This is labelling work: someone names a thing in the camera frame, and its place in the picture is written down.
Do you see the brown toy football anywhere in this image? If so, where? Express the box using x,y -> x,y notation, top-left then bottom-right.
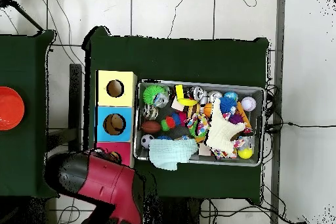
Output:
140,120 -> 161,135

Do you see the dark green table cloth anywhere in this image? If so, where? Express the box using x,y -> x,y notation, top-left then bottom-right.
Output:
83,26 -> 271,200
0,29 -> 56,198

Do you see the cream yellow waffle cloth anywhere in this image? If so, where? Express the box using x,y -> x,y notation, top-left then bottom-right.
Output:
204,97 -> 246,156

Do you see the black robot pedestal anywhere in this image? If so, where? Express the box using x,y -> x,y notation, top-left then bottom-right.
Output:
146,197 -> 211,224

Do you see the shallow wire mesh bin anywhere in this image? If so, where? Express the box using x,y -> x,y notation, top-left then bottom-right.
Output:
135,79 -> 265,167

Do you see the yellow ball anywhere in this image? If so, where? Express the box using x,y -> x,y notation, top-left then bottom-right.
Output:
237,147 -> 254,160

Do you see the orange green spiky ball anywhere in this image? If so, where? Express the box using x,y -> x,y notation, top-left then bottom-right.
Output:
161,114 -> 177,131

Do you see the orange plate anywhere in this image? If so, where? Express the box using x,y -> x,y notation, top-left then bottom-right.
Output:
0,86 -> 26,131

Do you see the yellow plastic block toy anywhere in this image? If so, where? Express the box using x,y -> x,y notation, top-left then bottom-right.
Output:
175,83 -> 199,107

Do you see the small black white soccer ball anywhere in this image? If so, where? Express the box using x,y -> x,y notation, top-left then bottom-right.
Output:
140,134 -> 156,149

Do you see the blue fuzzy ball with eyes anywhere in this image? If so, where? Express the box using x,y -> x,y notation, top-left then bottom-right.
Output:
219,97 -> 238,116

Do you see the white baseball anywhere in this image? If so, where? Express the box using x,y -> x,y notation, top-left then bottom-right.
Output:
241,96 -> 258,112

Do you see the mint green waffle cloth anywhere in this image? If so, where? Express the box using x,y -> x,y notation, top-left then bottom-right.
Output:
148,137 -> 200,171

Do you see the wooden box with three holes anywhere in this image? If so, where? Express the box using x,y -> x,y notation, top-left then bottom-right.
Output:
94,70 -> 138,168

